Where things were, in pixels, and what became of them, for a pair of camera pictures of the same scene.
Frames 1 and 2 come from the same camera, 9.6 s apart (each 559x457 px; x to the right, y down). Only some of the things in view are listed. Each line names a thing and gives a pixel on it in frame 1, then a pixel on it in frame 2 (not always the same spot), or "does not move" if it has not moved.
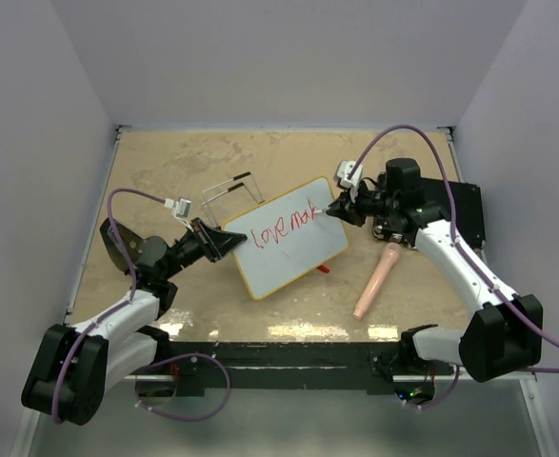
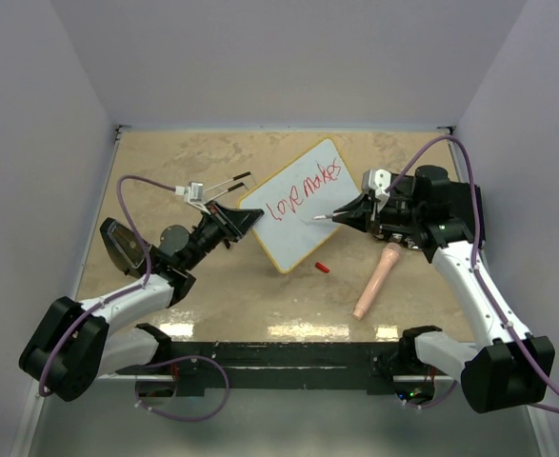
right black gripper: [347, 209] does not move
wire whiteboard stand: [216, 191] does not move
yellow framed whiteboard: [286, 239] -> [316, 182]
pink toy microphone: [391, 255] does not move
